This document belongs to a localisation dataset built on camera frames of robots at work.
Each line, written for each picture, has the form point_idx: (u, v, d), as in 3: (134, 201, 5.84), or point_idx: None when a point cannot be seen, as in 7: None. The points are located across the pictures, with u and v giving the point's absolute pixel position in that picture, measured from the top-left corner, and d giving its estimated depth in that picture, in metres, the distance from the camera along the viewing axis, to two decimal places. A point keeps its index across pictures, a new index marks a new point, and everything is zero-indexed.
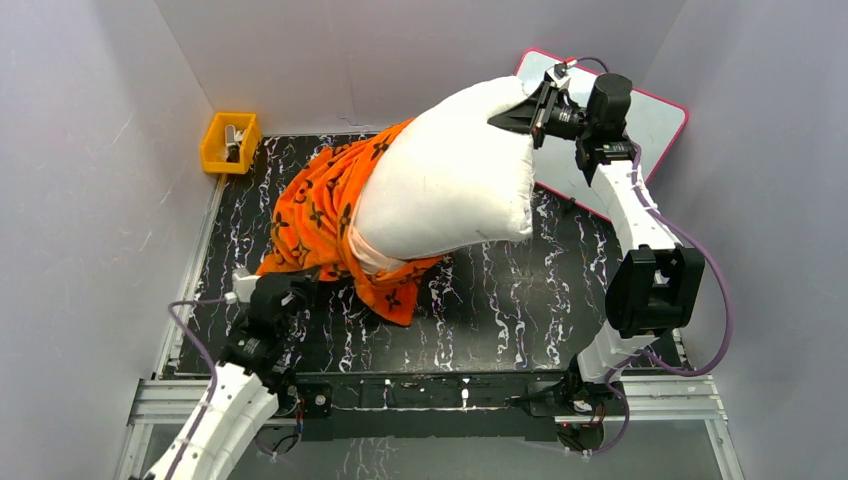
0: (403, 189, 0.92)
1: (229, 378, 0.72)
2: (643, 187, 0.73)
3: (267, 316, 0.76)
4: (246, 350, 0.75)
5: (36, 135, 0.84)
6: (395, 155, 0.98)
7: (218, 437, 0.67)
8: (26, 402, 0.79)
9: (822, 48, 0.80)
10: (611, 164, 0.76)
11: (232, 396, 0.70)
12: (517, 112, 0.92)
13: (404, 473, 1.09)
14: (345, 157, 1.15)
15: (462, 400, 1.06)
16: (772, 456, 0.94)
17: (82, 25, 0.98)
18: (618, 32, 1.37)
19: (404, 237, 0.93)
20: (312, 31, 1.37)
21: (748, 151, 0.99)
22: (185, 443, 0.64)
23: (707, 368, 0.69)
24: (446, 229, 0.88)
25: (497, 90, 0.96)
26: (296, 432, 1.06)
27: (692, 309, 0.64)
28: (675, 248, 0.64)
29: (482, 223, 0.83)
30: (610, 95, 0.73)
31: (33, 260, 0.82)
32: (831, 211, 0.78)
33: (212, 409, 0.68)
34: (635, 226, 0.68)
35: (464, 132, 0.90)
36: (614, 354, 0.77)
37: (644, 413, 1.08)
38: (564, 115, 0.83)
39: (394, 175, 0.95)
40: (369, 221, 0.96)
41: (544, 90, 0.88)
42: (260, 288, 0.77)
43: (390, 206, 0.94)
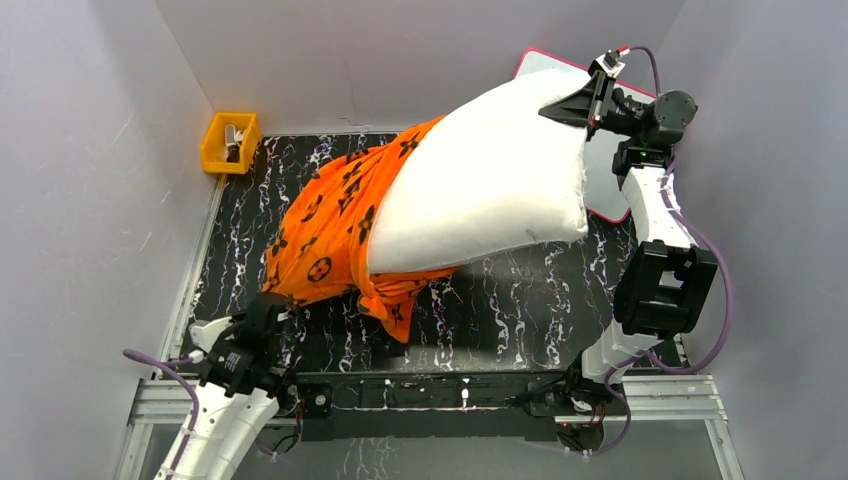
0: (441, 192, 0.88)
1: (209, 405, 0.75)
2: (671, 192, 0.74)
3: (258, 328, 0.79)
4: (228, 364, 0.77)
5: (37, 135, 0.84)
6: (425, 158, 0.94)
7: (202, 463, 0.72)
8: (25, 402, 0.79)
9: (822, 48, 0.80)
10: (644, 168, 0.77)
11: (213, 421, 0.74)
12: (571, 105, 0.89)
13: (404, 474, 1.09)
14: (363, 165, 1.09)
15: (462, 400, 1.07)
16: (773, 456, 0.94)
17: (83, 25, 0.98)
18: (618, 32, 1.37)
19: (439, 238, 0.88)
20: (312, 32, 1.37)
21: (748, 152, 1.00)
22: (171, 473, 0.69)
23: (703, 364, 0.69)
24: (490, 232, 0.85)
25: (531, 90, 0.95)
26: (296, 432, 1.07)
27: (699, 313, 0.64)
28: (690, 249, 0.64)
29: (534, 223, 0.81)
30: (663, 125, 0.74)
31: (33, 259, 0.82)
32: (831, 211, 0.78)
33: (195, 436, 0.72)
34: (654, 223, 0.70)
35: (503, 134, 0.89)
36: (615, 351, 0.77)
37: (644, 413, 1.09)
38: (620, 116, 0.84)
39: (428, 178, 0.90)
40: (399, 225, 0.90)
41: (600, 82, 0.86)
42: (250, 308, 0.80)
43: (424, 210, 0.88)
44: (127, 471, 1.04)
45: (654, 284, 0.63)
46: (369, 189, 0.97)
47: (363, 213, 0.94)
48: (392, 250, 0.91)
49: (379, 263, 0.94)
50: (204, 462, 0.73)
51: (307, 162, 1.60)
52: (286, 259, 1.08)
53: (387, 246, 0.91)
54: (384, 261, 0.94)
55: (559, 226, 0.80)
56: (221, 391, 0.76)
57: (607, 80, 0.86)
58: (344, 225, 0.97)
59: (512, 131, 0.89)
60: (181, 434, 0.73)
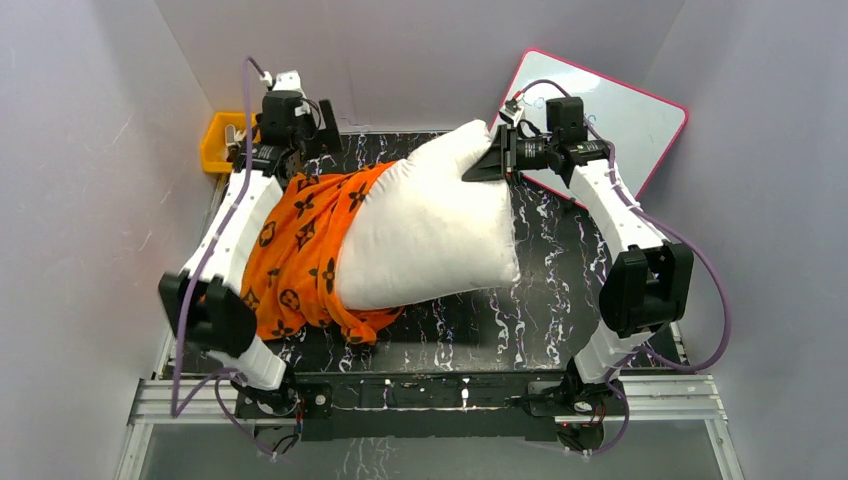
0: (396, 247, 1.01)
1: (251, 186, 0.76)
2: (621, 185, 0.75)
3: (277, 126, 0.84)
4: (262, 156, 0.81)
5: (36, 135, 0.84)
6: (378, 210, 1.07)
7: (247, 237, 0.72)
8: (25, 402, 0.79)
9: (822, 47, 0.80)
10: (588, 165, 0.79)
11: (256, 199, 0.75)
12: (487, 163, 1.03)
13: (404, 474, 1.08)
14: (318, 200, 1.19)
15: (462, 400, 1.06)
16: (772, 457, 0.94)
17: (82, 25, 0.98)
18: (619, 32, 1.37)
19: (398, 290, 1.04)
20: (311, 31, 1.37)
21: (748, 151, 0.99)
22: (216, 238, 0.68)
23: (711, 360, 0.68)
24: (443, 282, 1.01)
25: (461, 140, 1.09)
26: (296, 432, 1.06)
27: (685, 301, 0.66)
28: (663, 245, 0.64)
29: (477, 278, 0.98)
30: (565, 103, 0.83)
31: (32, 260, 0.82)
32: (829, 212, 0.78)
33: (240, 210, 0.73)
34: (622, 226, 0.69)
35: (444, 188, 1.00)
36: (613, 354, 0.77)
37: (645, 413, 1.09)
38: (530, 149, 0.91)
39: (382, 232, 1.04)
40: (364, 276, 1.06)
41: (502, 134, 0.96)
42: (265, 112, 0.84)
43: (385, 263, 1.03)
44: (127, 471, 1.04)
45: (643, 288, 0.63)
46: (329, 236, 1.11)
47: (326, 263, 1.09)
48: (360, 295, 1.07)
49: (358, 306, 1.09)
50: (246, 237, 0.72)
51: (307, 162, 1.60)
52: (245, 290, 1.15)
53: (356, 294, 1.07)
54: (360, 304, 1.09)
55: (497, 277, 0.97)
56: (260, 175, 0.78)
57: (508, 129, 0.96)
58: (309, 265, 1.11)
59: (452, 186, 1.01)
60: (226, 209, 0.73)
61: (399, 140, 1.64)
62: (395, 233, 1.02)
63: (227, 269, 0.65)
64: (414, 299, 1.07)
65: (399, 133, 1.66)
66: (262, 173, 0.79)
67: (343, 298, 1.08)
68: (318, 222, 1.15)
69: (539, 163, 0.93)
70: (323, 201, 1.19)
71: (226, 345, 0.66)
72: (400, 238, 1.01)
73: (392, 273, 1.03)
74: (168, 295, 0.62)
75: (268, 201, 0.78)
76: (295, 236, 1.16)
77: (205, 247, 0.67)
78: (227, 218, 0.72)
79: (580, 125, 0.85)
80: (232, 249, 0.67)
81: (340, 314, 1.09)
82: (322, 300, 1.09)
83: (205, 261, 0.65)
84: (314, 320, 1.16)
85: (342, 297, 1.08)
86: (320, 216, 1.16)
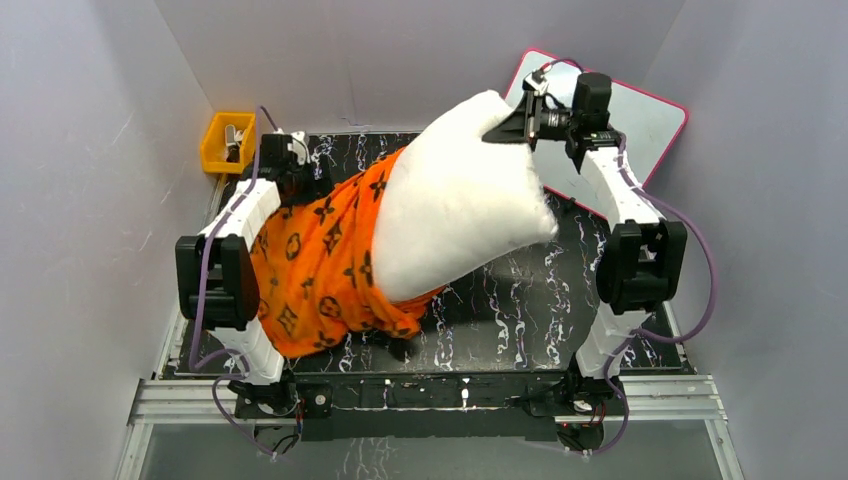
0: (427, 226, 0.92)
1: (258, 185, 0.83)
2: (629, 170, 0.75)
3: (275, 156, 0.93)
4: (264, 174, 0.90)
5: (36, 136, 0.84)
6: (398, 191, 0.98)
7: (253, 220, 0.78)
8: (25, 402, 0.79)
9: (822, 47, 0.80)
10: (598, 150, 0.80)
11: (262, 192, 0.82)
12: (509, 125, 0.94)
13: (404, 474, 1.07)
14: (337, 202, 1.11)
15: (462, 400, 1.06)
16: (773, 458, 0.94)
17: (82, 26, 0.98)
18: (619, 31, 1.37)
19: (437, 266, 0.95)
20: (311, 31, 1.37)
21: (749, 150, 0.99)
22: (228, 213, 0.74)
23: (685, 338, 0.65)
24: (482, 246, 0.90)
25: (475, 111, 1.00)
26: (296, 432, 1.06)
27: (678, 280, 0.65)
28: (659, 223, 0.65)
29: (515, 236, 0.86)
30: (592, 87, 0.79)
31: (33, 261, 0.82)
32: (829, 212, 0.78)
33: (249, 198, 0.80)
34: (622, 205, 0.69)
35: (466, 152, 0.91)
36: (609, 336, 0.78)
37: (645, 413, 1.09)
38: (553, 119, 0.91)
39: (408, 211, 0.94)
40: (397, 258, 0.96)
41: (529, 100, 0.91)
42: (264, 141, 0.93)
43: (417, 242, 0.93)
44: (127, 471, 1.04)
45: (634, 262, 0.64)
46: (359, 231, 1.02)
47: (362, 257, 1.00)
48: (396, 279, 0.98)
49: (398, 294, 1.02)
50: (254, 221, 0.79)
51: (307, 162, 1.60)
52: (280, 309, 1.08)
53: (395, 283, 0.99)
54: (400, 291, 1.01)
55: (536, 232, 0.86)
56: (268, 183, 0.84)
57: (536, 96, 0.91)
58: (344, 266, 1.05)
59: (472, 150, 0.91)
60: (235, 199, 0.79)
61: (399, 140, 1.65)
62: (425, 208, 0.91)
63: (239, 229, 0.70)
64: (454, 272, 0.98)
65: (399, 133, 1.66)
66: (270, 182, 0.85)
67: (386, 290, 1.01)
68: (344, 221, 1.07)
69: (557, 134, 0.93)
70: (343, 201, 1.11)
71: (239, 310, 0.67)
72: (430, 212, 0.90)
73: (427, 253, 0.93)
74: (184, 258, 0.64)
75: (272, 200, 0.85)
76: (322, 241, 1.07)
77: (219, 218, 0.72)
78: (237, 203, 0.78)
79: (606, 111, 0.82)
80: (242, 220, 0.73)
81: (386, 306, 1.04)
82: (365, 297, 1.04)
83: (221, 225, 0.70)
84: (356, 323, 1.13)
85: (383, 289, 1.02)
86: (344, 216, 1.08)
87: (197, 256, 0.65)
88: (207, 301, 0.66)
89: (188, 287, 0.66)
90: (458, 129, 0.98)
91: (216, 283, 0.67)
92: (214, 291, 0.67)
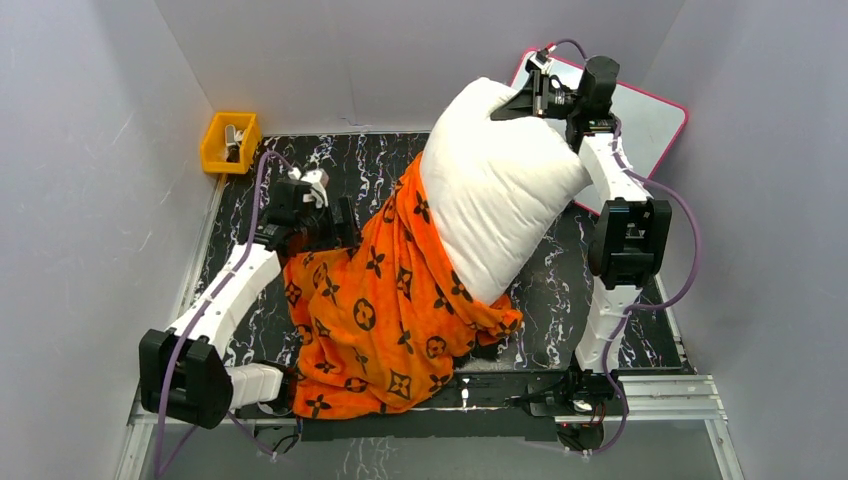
0: (493, 220, 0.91)
1: (251, 256, 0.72)
2: (622, 154, 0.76)
3: (286, 210, 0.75)
4: (266, 233, 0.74)
5: (37, 135, 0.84)
6: (446, 208, 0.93)
7: (239, 304, 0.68)
8: (24, 402, 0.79)
9: (822, 47, 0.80)
10: (596, 134, 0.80)
11: (254, 268, 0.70)
12: (517, 104, 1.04)
13: (404, 474, 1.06)
14: (382, 246, 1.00)
15: (462, 400, 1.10)
16: (773, 458, 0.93)
17: (83, 25, 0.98)
18: (618, 32, 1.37)
19: (517, 251, 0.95)
20: (312, 31, 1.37)
21: (749, 150, 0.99)
22: (208, 299, 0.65)
23: (674, 300, 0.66)
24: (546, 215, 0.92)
25: (473, 101, 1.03)
26: (296, 432, 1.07)
27: (663, 254, 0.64)
28: (648, 201, 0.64)
29: (572, 191, 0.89)
30: (598, 77, 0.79)
31: (33, 260, 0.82)
32: (829, 211, 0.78)
33: (238, 277, 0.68)
34: (613, 184, 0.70)
35: (493, 144, 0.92)
36: (603, 314, 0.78)
37: (644, 413, 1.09)
38: (558, 98, 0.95)
39: (469, 218, 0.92)
40: (482, 263, 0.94)
41: (536, 79, 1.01)
42: (274, 191, 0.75)
43: (492, 242, 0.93)
44: (127, 471, 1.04)
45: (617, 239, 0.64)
46: (433, 260, 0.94)
47: (449, 281, 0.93)
48: (489, 279, 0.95)
49: (492, 294, 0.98)
50: (240, 304, 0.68)
51: (307, 162, 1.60)
52: (388, 378, 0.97)
53: (487, 285, 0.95)
54: (494, 290, 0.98)
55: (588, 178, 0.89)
56: (262, 249, 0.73)
57: (541, 76, 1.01)
58: (430, 300, 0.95)
59: (500, 137, 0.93)
60: (222, 276, 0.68)
61: (399, 140, 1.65)
62: (492, 209, 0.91)
63: (212, 331, 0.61)
64: (530, 249, 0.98)
65: (399, 133, 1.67)
66: (266, 247, 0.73)
67: (483, 294, 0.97)
68: (404, 256, 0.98)
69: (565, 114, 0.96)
70: (388, 242, 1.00)
71: (201, 416, 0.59)
72: (498, 209, 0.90)
73: (503, 244, 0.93)
74: (147, 356, 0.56)
75: (268, 272, 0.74)
76: (393, 289, 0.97)
77: (197, 306, 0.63)
78: (222, 281, 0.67)
79: (609, 101, 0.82)
80: (222, 312, 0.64)
81: (490, 310, 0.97)
82: (467, 316, 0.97)
83: (194, 322, 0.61)
84: (462, 346, 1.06)
85: (480, 295, 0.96)
86: (401, 255, 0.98)
87: (163, 353, 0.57)
88: (168, 403, 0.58)
89: (150, 387, 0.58)
90: (468, 127, 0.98)
91: (181, 383, 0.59)
92: (179, 391, 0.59)
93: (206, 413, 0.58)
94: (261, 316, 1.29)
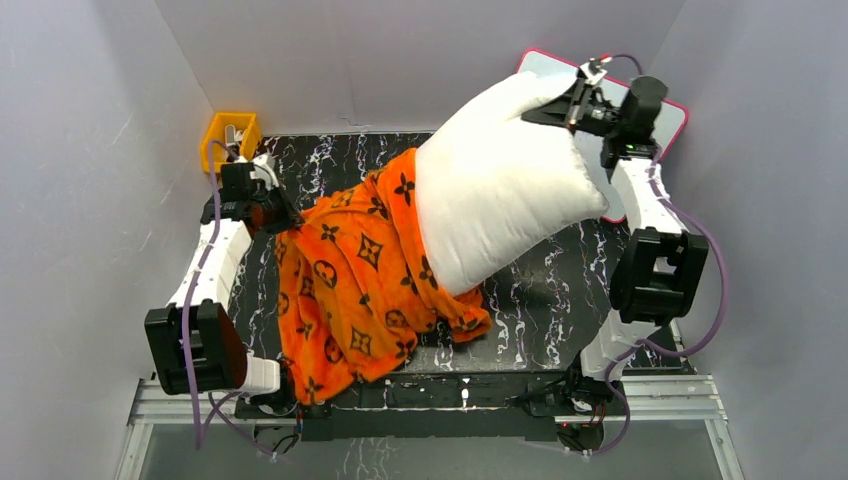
0: (476, 215, 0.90)
1: (223, 228, 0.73)
2: (658, 182, 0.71)
3: (237, 186, 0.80)
4: (226, 208, 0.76)
5: (37, 136, 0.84)
6: (436, 192, 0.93)
7: (226, 273, 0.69)
8: (24, 403, 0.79)
9: (822, 47, 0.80)
10: (632, 160, 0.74)
11: (228, 238, 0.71)
12: (553, 109, 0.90)
13: (404, 474, 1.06)
14: (364, 210, 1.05)
15: (462, 400, 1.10)
16: (773, 457, 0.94)
17: (82, 25, 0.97)
18: (619, 32, 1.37)
19: (494, 255, 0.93)
20: (312, 30, 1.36)
21: (749, 150, 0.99)
22: (198, 271, 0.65)
23: (693, 351, 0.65)
24: (534, 230, 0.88)
25: (503, 92, 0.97)
26: (296, 432, 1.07)
27: (694, 297, 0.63)
28: (682, 234, 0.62)
29: (567, 214, 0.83)
30: (641, 100, 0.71)
31: (34, 260, 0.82)
32: (829, 211, 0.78)
33: (217, 247, 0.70)
34: (644, 211, 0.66)
35: (505, 137, 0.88)
36: (614, 342, 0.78)
37: (645, 413, 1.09)
38: (597, 112, 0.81)
39: (454, 208, 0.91)
40: (456, 255, 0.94)
41: (578, 87, 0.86)
42: (222, 174, 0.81)
43: (470, 236, 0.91)
44: (127, 471, 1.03)
45: (645, 269, 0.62)
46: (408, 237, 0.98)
47: (419, 262, 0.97)
48: (455, 273, 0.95)
49: (460, 287, 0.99)
50: (228, 274, 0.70)
51: (307, 162, 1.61)
52: (349, 334, 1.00)
53: (455, 277, 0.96)
54: (462, 284, 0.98)
55: (587, 210, 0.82)
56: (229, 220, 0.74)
57: (586, 85, 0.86)
58: (397, 275, 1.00)
59: (513, 133, 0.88)
60: (200, 250, 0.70)
61: (399, 140, 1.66)
62: (476, 204, 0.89)
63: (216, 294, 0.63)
64: (510, 257, 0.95)
65: (399, 133, 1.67)
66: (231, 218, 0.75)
67: (448, 286, 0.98)
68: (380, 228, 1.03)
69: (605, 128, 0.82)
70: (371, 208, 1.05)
71: (226, 377, 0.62)
72: (482, 204, 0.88)
73: (481, 243, 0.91)
74: (158, 335, 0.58)
75: (243, 240, 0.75)
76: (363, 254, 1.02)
77: (188, 280, 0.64)
78: (204, 254, 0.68)
79: (651, 126, 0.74)
80: (215, 278, 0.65)
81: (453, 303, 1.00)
82: (429, 300, 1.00)
83: (192, 290, 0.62)
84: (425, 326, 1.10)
85: (446, 284, 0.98)
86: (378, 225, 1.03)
87: (174, 328, 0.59)
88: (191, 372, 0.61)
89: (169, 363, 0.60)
90: (489, 110, 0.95)
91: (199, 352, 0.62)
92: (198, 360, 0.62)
93: (231, 374, 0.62)
94: (261, 315, 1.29)
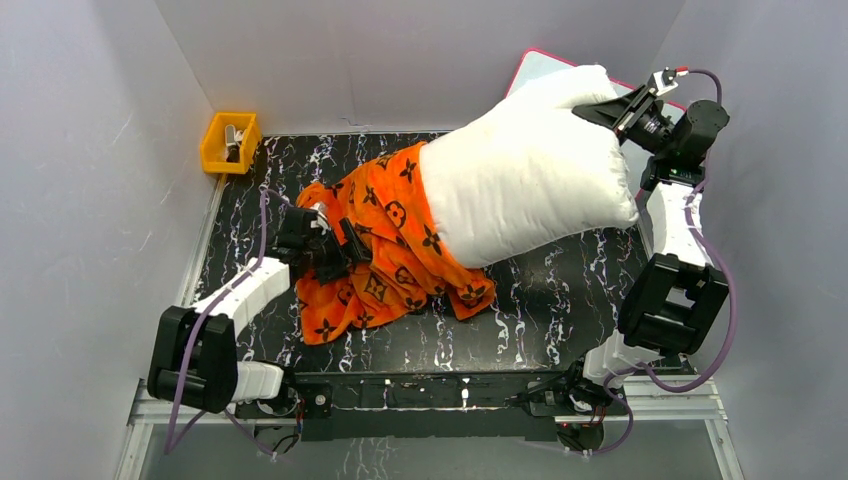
0: (499, 194, 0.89)
1: (267, 264, 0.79)
2: (695, 210, 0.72)
3: (295, 235, 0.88)
4: (279, 253, 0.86)
5: (36, 136, 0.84)
6: (459, 167, 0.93)
7: (253, 301, 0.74)
8: (25, 402, 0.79)
9: (824, 46, 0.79)
10: (671, 185, 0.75)
11: (269, 272, 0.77)
12: (606, 109, 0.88)
13: (404, 474, 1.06)
14: (377, 184, 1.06)
15: (462, 400, 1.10)
16: (772, 457, 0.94)
17: (82, 26, 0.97)
18: (619, 30, 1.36)
19: (510, 236, 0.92)
20: (312, 31, 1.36)
21: (748, 149, 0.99)
22: (228, 289, 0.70)
23: (688, 387, 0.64)
24: (553, 222, 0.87)
25: (567, 80, 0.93)
26: (295, 432, 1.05)
27: (704, 334, 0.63)
28: (705, 268, 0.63)
29: (589, 216, 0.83)
30: (695, 125, 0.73)
31: (33, 260, 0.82)
32: (830, 212, 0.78)
33: (254, 277, 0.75)
34: (671, 239, 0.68)
35: (543, 122, 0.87)
36: (615, 359, 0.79)
37: (646, 413, 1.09)
38: (649, 125, 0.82)
39: (479, 186, 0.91)
40: (469, 230, 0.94)
41: (639, 94, 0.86)
42: (287, 219, 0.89)
43: (488, 214, 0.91)
44: (127, 470, 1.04)
45: (663, 297, 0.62)
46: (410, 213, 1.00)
47: (424, 233, 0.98)
48: (465, 248, 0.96)
49: (469, 261, 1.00)
50: (251, 302, 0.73)
51: (307, 162, 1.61)
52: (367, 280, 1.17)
53: (465, 251, 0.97)
54: (471, 259, 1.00)
55: (612, 219, 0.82)
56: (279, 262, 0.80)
57: (648, 95, 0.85)
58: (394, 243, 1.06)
59: (557, 118, 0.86)
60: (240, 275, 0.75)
61: (399, 140, 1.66)
62: (499, 181, 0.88)
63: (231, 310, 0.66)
64: (528, 242, 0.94)
65: (399, 133, 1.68)
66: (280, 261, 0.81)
67: (455, 258, 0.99)
68: (370, 214, 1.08)
69: (650, 143, 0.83)
70: (384, 182, 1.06)
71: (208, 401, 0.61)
72: (505, 183, 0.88)
73: (498, 221, 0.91)
74: (169, 330, 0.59)
75: (279, 281, 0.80)
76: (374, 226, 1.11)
77: (216, 293, 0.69)
78: (241, 278, 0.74)
79: (701, 154, 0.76)
80: (240, 299, 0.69)
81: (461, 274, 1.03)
82: (437, 268, 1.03)
83: (215, 302, 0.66)
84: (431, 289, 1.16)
85: (455, 257, 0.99)
86: (391, 195, 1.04)
87: (181, 331, 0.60)
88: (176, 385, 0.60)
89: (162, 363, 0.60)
90: (536, 94, 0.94)
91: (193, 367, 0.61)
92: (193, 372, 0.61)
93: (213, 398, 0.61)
94: (261, 316, 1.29)
